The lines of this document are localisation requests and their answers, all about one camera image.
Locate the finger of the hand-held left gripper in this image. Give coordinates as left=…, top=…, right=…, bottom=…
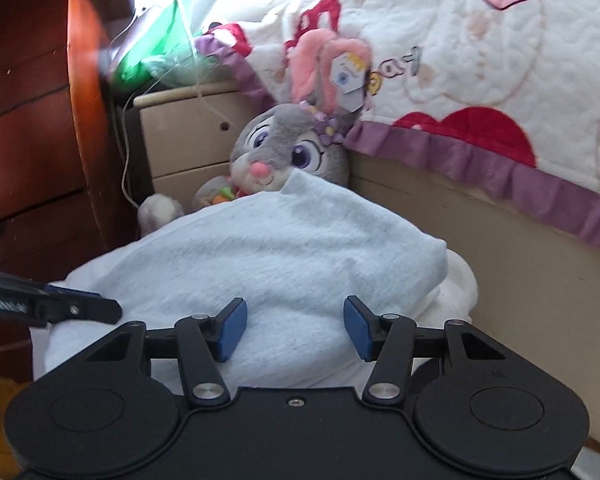
left=0, top=267, right=123, bottom=328

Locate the grey plush rabbit toy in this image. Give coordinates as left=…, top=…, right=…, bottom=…
left=137, top=27, right=376, bottom=236

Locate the beige nightstand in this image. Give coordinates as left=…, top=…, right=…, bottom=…
left=132, top=82, right=276, bottom=216

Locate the white folded garment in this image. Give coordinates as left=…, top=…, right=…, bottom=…
left=32, top=250, right=481, bottom=391

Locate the white cable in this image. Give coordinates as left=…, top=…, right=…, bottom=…
left=120, top=85, right=141, bottom=208

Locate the light grey printed t-shirt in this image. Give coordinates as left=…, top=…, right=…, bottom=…
left=67, top=172, right=448, bottom=391

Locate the white bear print quilt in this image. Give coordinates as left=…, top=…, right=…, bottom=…
left=195, top=0, right=600, bottom=251

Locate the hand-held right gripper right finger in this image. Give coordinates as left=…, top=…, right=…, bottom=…
left=343, top=296, right=506, bottom=406

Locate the brown wooden cabinet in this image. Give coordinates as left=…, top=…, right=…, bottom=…
left=0, top=0, right=141, bottom=371

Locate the green plastic bag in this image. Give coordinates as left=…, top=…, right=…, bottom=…
left=107, top=0, right=226, bottom=88

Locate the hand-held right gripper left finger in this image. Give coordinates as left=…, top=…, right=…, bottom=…
left=85, top=297, right=248, bottom=408

